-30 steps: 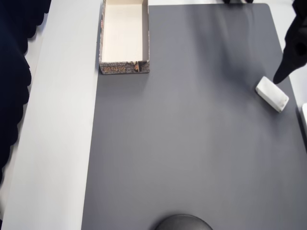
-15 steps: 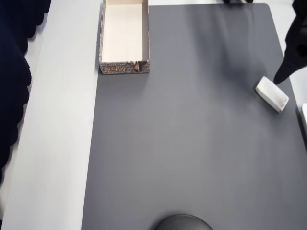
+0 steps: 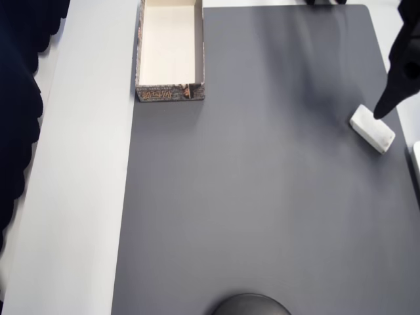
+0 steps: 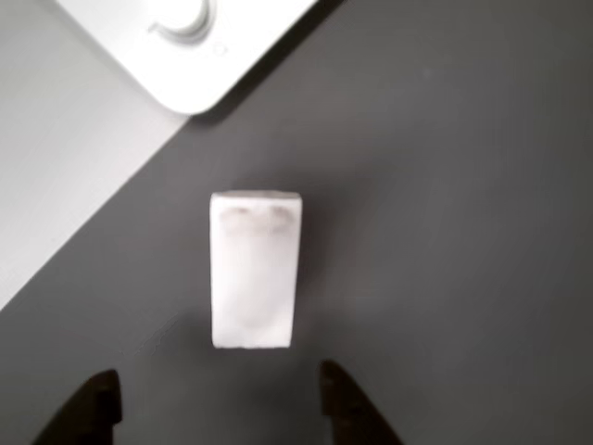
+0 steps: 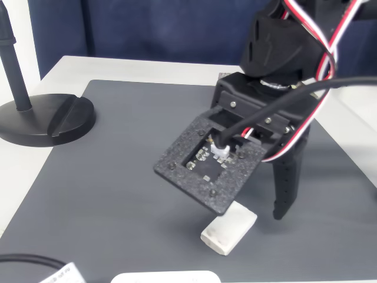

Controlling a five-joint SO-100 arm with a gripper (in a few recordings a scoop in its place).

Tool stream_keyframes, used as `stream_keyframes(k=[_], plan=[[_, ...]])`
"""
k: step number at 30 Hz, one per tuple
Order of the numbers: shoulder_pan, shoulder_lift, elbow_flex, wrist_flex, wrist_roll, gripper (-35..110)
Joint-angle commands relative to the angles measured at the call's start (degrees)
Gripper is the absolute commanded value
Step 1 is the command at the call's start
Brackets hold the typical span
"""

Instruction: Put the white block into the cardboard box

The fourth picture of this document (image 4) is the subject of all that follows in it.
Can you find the grey desk mat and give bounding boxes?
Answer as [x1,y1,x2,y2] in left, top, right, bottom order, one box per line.
[0,0,593,445]

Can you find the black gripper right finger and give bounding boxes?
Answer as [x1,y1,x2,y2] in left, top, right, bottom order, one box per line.
[319,360,404,445]

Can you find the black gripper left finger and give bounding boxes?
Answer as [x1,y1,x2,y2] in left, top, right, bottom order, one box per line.
[32,368,124,445]

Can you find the white rounded flat device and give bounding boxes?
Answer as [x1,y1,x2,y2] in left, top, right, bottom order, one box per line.
[55,0,347,116]

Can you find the white rectangular block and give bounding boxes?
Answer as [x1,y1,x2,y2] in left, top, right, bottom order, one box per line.
[208,189,305,350]

